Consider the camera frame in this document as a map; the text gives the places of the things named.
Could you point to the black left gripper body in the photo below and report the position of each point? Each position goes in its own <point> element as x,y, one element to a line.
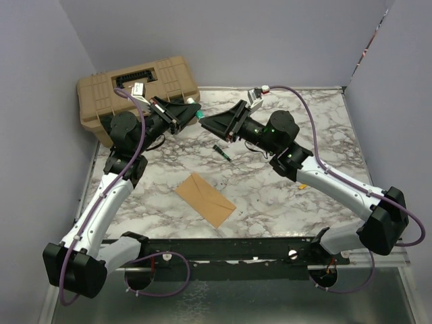
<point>165,113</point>

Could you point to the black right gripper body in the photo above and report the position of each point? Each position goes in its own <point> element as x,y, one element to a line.
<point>239,125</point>

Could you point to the white green glue stick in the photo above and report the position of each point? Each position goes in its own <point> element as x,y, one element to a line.
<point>198,111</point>

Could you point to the green black glue pen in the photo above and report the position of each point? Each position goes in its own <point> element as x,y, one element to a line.
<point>217,149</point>

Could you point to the brown paper envelope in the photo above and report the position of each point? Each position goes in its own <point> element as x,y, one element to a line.
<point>205,199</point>

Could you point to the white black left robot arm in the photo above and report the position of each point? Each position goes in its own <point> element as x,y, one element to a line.
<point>79,263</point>

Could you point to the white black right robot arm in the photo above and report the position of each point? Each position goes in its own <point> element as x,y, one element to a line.
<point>382,219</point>

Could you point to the tan plastic toolbox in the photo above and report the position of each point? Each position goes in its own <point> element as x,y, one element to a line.
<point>170,79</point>

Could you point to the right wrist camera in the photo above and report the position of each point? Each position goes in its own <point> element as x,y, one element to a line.
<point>255,97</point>

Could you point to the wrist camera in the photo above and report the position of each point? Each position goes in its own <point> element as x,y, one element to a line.
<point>138,92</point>
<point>255,97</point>

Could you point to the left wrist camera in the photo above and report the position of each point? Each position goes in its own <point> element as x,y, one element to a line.
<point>138,92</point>

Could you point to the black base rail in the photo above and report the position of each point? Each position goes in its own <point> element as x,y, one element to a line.
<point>229,259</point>

